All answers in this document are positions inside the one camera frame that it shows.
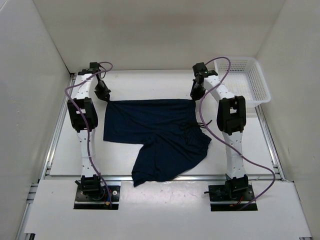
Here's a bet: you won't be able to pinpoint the navy blue shorts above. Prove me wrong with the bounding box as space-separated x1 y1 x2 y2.
103 99 211 178

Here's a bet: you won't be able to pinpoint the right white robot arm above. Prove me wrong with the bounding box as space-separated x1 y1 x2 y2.
190 74 249 200

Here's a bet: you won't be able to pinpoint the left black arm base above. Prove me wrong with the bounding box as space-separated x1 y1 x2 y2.
73 175 121 210

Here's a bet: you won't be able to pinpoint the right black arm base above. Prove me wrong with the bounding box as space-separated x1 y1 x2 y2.
204 174 258 212

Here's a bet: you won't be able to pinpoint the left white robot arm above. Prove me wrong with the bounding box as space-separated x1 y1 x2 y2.
64 68 111 202

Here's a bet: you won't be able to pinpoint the white perforated plastic basket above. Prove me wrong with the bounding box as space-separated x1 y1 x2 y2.
214 56 271 108

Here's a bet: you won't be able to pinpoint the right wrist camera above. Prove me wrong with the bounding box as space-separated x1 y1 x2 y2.
192 62 218 80

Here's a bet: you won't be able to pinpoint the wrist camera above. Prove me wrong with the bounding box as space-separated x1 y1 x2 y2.
192 62 218 80
78 62 101 76

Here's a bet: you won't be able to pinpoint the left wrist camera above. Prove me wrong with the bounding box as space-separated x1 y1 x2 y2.
78 62 101 76

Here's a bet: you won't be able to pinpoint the aluminium table edge rail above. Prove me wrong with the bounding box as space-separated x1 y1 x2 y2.
37 173 286 183

